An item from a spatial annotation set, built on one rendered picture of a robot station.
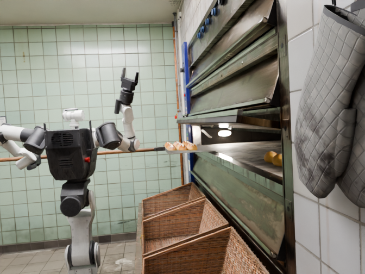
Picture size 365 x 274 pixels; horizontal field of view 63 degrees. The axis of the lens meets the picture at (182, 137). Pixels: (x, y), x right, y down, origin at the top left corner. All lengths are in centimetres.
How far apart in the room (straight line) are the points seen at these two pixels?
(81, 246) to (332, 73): 173
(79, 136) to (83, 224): 58
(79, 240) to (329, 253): 151
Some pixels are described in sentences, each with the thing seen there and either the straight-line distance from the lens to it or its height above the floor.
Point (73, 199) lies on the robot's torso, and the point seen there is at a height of 102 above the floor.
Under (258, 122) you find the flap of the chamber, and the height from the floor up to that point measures 139.
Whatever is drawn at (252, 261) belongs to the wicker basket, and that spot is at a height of 83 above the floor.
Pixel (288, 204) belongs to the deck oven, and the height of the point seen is 113.
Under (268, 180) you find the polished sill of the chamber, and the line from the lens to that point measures 117.
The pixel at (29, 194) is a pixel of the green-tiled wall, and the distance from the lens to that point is 395.
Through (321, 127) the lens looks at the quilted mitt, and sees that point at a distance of 68.
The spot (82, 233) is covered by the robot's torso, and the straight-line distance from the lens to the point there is 203.
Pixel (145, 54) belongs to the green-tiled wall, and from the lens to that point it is 373.
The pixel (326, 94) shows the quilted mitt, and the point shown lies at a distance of 67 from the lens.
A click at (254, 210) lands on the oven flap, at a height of 101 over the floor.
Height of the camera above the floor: 141
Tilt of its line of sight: 3 degrees down
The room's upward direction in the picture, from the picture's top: 3 degrees counter-clockwise
